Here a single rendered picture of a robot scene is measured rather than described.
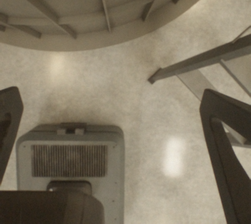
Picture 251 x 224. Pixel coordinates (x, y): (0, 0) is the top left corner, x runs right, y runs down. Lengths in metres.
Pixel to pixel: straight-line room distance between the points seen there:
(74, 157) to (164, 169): 0.57
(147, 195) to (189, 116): 0.54
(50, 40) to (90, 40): 0.21
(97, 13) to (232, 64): 0.52
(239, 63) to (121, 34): 0.71
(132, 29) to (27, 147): 0.80
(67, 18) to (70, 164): 0.66
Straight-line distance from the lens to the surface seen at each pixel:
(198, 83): 1.08
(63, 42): 1.34
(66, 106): 1.37
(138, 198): 1.53
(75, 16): 0.96
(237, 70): 0.80
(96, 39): 1.32
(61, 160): 1.17
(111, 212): 1.26
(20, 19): 1.01
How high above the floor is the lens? 1.32
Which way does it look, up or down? 84 degrees down
